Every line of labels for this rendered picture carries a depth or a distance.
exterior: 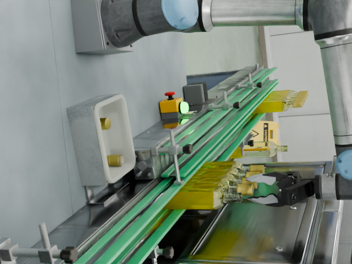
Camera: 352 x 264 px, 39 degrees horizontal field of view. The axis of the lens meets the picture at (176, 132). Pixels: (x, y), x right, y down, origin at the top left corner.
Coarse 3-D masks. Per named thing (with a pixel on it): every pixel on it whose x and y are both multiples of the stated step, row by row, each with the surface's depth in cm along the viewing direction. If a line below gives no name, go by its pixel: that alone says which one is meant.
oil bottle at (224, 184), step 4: (192, 180) 156; (196, 180) 155; (200, 180) 155; (204, 180) 154; (208, 180) 154; (212, 180) 153; (216, 180) 152; (220, 180) 152; (224, 180) 152; (188, 184) 153; (192, 184) 152; (196, 184) 152; (200, 184) 151; (204, 184) 151; (208, 184) 150; (212, 184) 150; (216, 184) 149; (220, 184) 149; (224, 184) 149; (228, 184) 151; (224, 188) 149; (228, 188) 150; (228, 192) 150
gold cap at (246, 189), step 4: (240, 184) 149; (244, 184) 149; (248, 184) 148; (240, 188) 148; (244, 188) 148; (248, 188) 147; (252, 188) 149; (244, 192) 148; (248, 192) 147; (252, 192) 148
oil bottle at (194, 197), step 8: (184, 192) 147; (192, 192) 146; (200, 192) 145; (208, 192) 144; (216, 192) 144; (224, 192) 145; (176, 200) 148; (184, 200) 147; (192, 200) 147; (200, 200) 146; (208, 200) 145; (216, 200) 144; (168, 208) 150; (176, 208) 149; (184, 208) 148; (192, 208) 147; (200, 208) 146; (208, 208) 145; (216, 208) 145
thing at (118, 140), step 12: (120, 96) 143; (96, 108) 130; (108, 108) 147; (120, 108) 146; (96, 120) 131; (120, 120) 147; (108, 132) 148; (120, 132) 147; (108, 144) 149; (120, 144) 148; (132, 144) 148; (132, 156) 148; (108, 168) 134; (120, 168) 145; (132, 168) 147; (108, 180) 135
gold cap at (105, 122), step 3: (102, 120) 140; (105, 120) 139; (108, 120) 141; (102, 123) 140; (105, 123) 139; (108, 123) 141; (102, 126) 140; (105, 126) 139; (108, 126) 141; (102, 129) 141; (105, 129) 141
